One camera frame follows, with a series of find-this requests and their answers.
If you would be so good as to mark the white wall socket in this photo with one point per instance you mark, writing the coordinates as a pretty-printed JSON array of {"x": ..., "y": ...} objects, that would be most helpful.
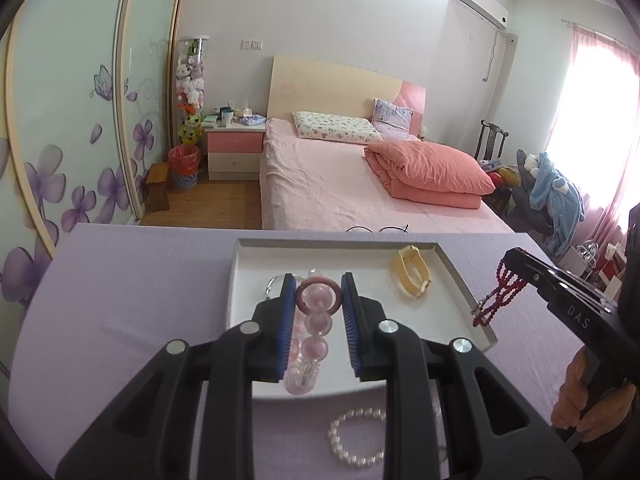
[{"x": 251, "y": 44}]

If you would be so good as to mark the cream pink headboard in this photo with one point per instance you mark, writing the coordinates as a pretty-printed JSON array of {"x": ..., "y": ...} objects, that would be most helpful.
[{"x": 325, "y": 85}]

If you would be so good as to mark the clear plush toy tube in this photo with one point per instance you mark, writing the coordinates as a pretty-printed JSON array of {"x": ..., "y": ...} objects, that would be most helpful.
[{"x": 190, "y": 85}]

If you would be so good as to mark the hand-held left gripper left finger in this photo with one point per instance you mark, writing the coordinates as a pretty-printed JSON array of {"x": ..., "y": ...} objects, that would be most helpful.
[{"x": 286, "y": 330}]

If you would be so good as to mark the white air conditioner pipe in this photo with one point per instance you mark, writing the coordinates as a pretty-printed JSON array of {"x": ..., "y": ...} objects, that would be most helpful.
[{"x": 492, "y": 55}]

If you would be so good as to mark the grey office chair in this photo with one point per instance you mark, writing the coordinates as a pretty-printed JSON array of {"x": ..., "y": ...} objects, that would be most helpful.
[{"x": 525, "y": 210}]

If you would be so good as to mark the dark wooden chair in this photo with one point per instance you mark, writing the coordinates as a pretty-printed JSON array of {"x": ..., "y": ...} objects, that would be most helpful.
[{"x": 487, "y": 142}]

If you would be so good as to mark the white air conditioner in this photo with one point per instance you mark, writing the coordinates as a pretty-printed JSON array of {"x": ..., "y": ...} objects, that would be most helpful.
[{"x": 480, "y": 2}]

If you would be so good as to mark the tissue box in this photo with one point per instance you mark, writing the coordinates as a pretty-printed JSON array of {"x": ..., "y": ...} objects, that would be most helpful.
[{"x": 243, "y": 111}]

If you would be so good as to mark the person's right hand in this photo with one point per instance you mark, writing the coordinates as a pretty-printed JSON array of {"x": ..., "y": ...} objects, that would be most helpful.
[{"x": 567, "y": 410}]

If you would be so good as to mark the pink bed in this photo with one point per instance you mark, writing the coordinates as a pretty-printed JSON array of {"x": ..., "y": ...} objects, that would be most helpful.
[{"x": 320, "y": 180}]

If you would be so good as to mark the white dark mug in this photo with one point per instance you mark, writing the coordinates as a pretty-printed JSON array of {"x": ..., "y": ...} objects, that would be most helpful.
[{"x": 226, "y": 118}]

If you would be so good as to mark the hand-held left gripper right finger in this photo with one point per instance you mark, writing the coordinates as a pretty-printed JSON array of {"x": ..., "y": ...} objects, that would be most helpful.
[{"x": 350, "y": 330}]

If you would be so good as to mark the white floral pillow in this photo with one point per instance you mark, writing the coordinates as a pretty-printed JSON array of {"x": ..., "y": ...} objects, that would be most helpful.
[{"x": 335, "y": 127}]

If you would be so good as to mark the pink white nightstand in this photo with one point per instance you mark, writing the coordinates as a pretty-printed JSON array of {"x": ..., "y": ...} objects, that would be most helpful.
[{"x": 234, "y": 145}]

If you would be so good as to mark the blue plush robe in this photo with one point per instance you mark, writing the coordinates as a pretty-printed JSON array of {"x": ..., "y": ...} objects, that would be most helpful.
[{"x": 555, "y": 200}]

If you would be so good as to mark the colourful plush toy pile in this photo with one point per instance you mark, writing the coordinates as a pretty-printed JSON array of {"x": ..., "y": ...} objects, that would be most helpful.
[{"x": 502, "y": 177}]

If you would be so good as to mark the pink curtain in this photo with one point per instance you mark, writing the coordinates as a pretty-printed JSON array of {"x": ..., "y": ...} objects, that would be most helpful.
[{"x": 582, "y": 60}]

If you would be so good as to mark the blue packet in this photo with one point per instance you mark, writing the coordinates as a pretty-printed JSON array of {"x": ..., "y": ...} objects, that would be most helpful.
[{"x": 252, "y": 120}]

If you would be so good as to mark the purple pillow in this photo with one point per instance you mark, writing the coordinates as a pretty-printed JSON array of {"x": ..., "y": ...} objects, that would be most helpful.
[{"x": 392, "y": 117}]

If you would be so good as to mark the red trash bin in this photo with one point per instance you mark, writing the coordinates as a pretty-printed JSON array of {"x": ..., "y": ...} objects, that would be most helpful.
[{"x": 184, "y": 167}]

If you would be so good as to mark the floral sliding wardrobe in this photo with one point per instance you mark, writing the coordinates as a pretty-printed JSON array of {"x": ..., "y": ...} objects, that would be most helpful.
[{"x": 75, "y": 110}]

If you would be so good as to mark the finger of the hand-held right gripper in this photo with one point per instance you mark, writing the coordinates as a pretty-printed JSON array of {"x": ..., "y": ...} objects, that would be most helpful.
[{"x": 525, "y": 265}]

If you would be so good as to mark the small wooden stool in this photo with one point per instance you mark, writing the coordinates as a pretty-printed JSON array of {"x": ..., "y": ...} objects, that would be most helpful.
[{"x": 157, "y": 185}]

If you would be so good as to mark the yellow bangle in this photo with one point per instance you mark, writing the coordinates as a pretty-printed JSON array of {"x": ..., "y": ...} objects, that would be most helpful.
[{"x": 397, "y": 275}]

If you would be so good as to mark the white tray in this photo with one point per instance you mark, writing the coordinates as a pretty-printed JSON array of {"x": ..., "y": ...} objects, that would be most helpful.
[{"x": 380, "y": 285}]

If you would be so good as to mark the folded pink quilt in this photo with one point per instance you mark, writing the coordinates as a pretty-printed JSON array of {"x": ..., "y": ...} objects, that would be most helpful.
[{"x": 430, "y": 167}]

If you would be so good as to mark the silver bangle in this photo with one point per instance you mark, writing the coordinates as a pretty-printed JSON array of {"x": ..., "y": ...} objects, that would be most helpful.
[{"x": 268, "y": 287}]

